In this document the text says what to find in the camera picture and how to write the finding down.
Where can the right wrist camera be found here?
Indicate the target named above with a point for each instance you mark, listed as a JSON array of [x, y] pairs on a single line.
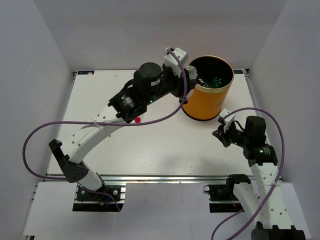
[[226, 117]]

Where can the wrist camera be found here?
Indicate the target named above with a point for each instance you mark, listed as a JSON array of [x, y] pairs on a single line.
[[226, 117], [175, 59]]

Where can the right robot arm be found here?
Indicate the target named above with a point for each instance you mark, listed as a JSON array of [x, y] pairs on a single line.
[[266, 210]]

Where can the green soda bottle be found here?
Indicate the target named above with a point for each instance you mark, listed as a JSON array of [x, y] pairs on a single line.
[[216, 83]]

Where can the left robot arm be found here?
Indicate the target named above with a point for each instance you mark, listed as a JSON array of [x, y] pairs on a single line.
[[149, 83]]

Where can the black label clear bottle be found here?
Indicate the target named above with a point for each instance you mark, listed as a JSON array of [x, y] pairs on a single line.
[[192, 76]]

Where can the orange cylindrical bin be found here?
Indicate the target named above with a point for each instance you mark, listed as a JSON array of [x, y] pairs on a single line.
[[205, 104]]

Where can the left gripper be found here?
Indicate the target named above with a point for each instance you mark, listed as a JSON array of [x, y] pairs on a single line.
[[179, 91]]

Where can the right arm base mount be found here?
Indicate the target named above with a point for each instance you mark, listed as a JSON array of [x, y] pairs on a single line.
[[221, 196]]

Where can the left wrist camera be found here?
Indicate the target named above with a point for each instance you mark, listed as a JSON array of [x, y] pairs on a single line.
[[175, 59]]

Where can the red label clear bottle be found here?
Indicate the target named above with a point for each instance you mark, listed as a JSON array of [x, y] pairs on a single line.
[[138, 120]]

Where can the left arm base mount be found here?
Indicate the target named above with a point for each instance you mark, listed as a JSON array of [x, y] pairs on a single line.
[[85, 201]]

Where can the clear unlabelled bottle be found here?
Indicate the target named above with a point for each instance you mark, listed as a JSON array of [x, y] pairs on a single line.
[[201, 82]]

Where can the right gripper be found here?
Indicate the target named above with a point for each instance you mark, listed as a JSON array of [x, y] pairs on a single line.
[[219, 133]]

